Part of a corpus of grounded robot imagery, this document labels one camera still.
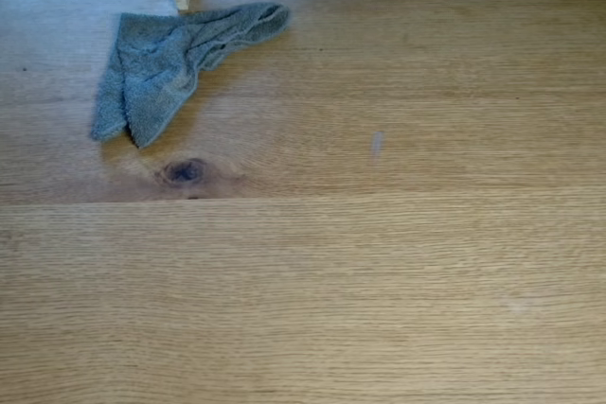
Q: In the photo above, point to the grey terry towel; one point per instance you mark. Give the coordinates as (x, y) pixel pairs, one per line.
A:
(151, 73)

